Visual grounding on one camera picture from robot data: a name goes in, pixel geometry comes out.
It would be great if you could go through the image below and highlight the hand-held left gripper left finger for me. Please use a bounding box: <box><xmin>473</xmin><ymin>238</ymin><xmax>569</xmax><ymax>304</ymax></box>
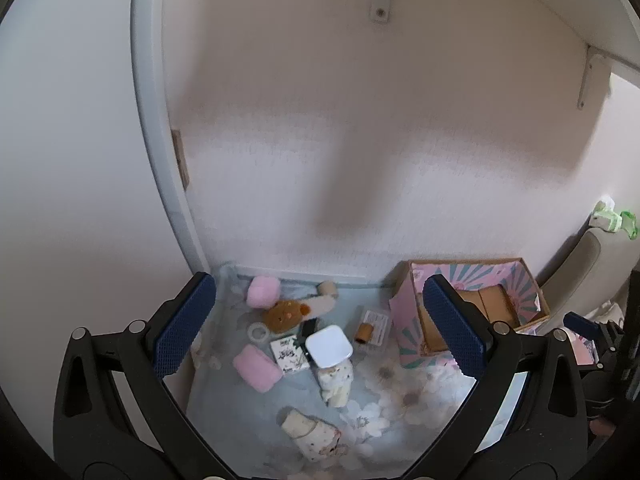
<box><xmin>52</xmin><ymin>271</ymin><xmax>237</xmax><ymax>480</ymax></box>

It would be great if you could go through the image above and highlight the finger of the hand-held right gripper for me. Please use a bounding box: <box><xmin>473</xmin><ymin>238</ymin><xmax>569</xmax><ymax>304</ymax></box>
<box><xmin>563</xmin><ymin>311</ymin><xmax>602</xmax><ymax>342</ymax></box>

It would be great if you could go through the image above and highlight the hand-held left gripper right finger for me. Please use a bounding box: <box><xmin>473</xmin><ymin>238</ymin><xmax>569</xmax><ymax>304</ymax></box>
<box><xmin>400</xmin><ymin>274</ymin><xmax>590</xmax><ymax>480</ymax></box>

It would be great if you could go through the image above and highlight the pink patterned cardboard box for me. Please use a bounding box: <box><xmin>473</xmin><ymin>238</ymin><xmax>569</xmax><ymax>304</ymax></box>
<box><xmin>389</xmin><ymin>257</ymin><xmax>551</xmax><ymax>371</ymax></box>

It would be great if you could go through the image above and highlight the pink fluffy pad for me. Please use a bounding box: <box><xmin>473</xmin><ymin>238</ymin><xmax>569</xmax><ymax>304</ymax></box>
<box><xmin>233</xmin><ymin>345</ymin><xmax>282</xmax><ymax>392</ymax></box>

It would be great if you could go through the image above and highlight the clear packet with brown bottle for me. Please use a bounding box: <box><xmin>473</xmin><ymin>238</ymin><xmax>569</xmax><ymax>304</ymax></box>
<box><xmin>354</xmin><ymin>309</ymin><xmax>391</xmax><ymax>348</ymax></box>

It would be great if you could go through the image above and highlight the pink fluffy cube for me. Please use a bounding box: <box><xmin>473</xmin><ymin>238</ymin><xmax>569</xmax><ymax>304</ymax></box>
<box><xmin>246</xmin><ymin>275</ymin><xmax>281</xmax><ymax>309</ymax></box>

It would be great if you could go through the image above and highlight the brown teddy bear toy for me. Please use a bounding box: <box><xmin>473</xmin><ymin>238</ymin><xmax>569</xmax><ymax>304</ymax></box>
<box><xmin>263</xmin><ymin>294</ymin><xmax>337</xmax><ymax>335</ymax></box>

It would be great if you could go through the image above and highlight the small floral print box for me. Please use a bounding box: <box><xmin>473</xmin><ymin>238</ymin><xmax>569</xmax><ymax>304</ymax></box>
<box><xmin>270</xmin><ymin>335</ymin><xmax>312</xmax><ymax>376</ymax></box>

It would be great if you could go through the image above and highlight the white square lidded container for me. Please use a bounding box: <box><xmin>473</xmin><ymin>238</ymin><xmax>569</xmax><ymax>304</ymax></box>
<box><xmin>305</xmin><ymin>326</ymin><xmax>354</xmax><ymax>368</ymax></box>

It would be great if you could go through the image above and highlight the beige chair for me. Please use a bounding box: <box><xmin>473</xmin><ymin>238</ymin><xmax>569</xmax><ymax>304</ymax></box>
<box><xmin>535</xmin><ymin>227</ymin><xmax>640</xmax><ymax>313</ymax></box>

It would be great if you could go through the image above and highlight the floral light blue blanket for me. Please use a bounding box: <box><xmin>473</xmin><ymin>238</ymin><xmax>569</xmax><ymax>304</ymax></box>
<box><xmin>186</xmin><ymin>262</ymin><xmax>531</xmax><ymax>480</ymax></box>

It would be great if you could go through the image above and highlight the small wooden block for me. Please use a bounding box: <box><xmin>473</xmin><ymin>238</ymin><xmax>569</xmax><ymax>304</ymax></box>
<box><xmin>171</xmin><ymin>129</ymin><xmax>190</xmax><ymax>192</ymax></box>

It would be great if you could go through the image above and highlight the white curved frame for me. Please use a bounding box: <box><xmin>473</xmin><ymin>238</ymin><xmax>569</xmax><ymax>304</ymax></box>
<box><xmin>130</xmin><ymin>0</ymin><xmax>213</xmax><ymax>276</ymax></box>

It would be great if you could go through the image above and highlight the white shelf bracket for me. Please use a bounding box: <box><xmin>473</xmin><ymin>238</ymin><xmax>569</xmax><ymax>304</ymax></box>
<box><xmin>576</xmin><ymin>45</ymin><xmax>612</xmax><ymax>111</ymax></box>

